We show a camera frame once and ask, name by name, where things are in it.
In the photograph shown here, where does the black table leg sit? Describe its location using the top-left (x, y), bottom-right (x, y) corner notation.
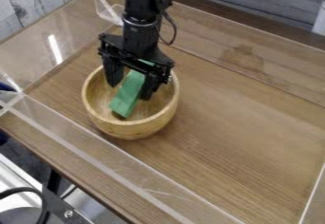
top-left (46, 170), bottom-right (62, 195)

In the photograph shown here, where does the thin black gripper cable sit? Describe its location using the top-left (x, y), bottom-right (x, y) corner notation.
top-left (156, 10), bottom-right (177, 47)

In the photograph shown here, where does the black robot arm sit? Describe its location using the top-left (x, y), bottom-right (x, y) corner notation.
top-left (97, 0), bottom-right (175, 100)

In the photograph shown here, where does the green rectangular block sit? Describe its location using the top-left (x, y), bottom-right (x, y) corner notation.
top-left (109, 69), bottom-right (144, 118)

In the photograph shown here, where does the clear acrylic tray wall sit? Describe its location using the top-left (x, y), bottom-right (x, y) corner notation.
top-left (0, 0), bottom-right (325, 224)

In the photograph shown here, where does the brown wooden bowl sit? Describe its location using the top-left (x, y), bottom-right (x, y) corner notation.
top-left (81, 66), bottom-right (180, 140)

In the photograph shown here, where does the black metal bracket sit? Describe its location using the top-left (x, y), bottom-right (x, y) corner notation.
top-left (41, 188), bottom-right (93, 224)

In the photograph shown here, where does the black cable loop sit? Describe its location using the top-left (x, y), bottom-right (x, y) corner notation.
top-left (0, 186), bottom-right (48, 224)

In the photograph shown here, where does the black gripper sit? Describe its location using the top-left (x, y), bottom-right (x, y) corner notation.
top-left (97, 18), bottom-right (173, 101)

